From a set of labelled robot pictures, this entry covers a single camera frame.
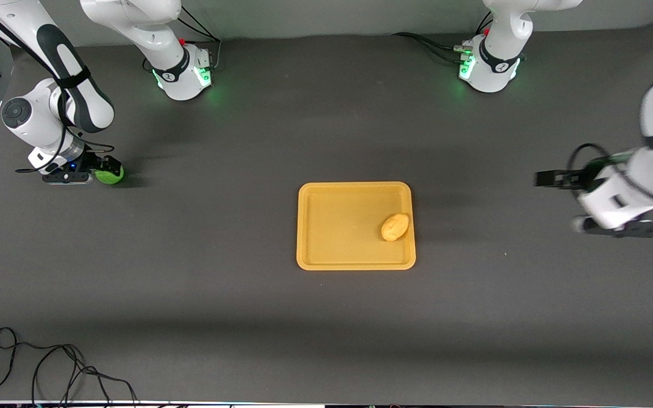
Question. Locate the yellow-brown potato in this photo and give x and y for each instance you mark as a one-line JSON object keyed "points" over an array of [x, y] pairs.
{"points": [[395, 226]]}

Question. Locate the green apple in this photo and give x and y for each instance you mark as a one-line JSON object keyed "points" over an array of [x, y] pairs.
{"points": [[110, 177]]}

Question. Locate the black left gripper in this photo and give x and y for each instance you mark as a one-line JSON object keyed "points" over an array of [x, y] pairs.
{"points": [[582, 179]]}

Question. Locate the dark grey table mat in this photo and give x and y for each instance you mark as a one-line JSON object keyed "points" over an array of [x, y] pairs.
{"points": [[326, 328]]}

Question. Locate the yellow plastic tray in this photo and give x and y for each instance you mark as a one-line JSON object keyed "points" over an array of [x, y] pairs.
{"points": [[338, 226]]}

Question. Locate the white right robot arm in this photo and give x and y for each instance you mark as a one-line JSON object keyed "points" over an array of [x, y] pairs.
{"points": [[85, 102]]}

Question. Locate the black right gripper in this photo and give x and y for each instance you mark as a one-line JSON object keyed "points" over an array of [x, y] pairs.
{"points": [[98, 164]]}

